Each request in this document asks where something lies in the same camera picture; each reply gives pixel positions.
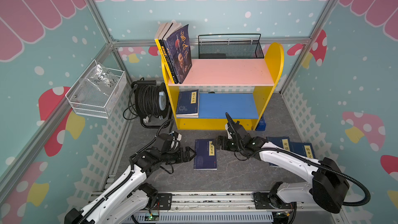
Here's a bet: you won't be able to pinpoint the dark blue Mengxi label book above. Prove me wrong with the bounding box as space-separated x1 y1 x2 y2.
193 139 217 170

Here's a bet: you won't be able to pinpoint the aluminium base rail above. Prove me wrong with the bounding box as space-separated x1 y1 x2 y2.
80 189 346 224

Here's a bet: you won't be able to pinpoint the old man cover book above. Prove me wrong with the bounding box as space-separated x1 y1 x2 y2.
163 22 192 84

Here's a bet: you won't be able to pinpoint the dark blue Sunzi label book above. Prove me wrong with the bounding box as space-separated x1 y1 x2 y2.
176 89 200 115

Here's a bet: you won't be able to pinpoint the dark blue bagua cover book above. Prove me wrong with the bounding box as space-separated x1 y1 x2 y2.
176 113 199 118

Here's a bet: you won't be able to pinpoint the yellow cartoon cover book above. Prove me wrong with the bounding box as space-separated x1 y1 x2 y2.
154 25 171 80

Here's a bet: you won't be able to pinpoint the clear plastic bag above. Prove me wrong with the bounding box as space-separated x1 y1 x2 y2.
84 63 119 101

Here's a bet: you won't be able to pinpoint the white wire wall basket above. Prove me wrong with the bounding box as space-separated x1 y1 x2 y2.
65 60 127 119

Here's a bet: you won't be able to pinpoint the black antler cover book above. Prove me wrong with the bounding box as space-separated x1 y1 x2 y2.
157 22 178 84

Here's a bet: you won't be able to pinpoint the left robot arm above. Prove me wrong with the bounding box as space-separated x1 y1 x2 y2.
64 119 196 224

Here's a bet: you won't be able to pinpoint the blue book yellow label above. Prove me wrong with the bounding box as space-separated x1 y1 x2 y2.
267 136 293 151

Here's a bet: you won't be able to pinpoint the black wire mesh basket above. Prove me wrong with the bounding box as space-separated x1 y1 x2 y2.
198 33 264 59

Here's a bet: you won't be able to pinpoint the dark blue thread-bound book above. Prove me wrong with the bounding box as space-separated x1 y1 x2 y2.
176 116 199 119

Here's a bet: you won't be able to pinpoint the blue crate behind shelf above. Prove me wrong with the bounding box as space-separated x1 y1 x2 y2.
256 116 266 131

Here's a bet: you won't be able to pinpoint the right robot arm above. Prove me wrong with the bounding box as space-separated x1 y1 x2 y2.
213 114 371 214

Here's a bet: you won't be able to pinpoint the black cable reel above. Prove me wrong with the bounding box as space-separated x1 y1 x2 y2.
123 77 172 129

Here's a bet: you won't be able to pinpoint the yellow bookshelf pink blue shelves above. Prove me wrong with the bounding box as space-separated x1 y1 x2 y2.
161 43 284 131

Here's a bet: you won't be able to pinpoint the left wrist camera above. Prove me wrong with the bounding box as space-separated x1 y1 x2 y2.
170 131 182 143

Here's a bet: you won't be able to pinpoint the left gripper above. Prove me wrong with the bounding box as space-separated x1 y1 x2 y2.
160 146 196 164

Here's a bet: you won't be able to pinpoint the dark blue book far right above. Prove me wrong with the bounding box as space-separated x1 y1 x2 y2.
290 142 316 159

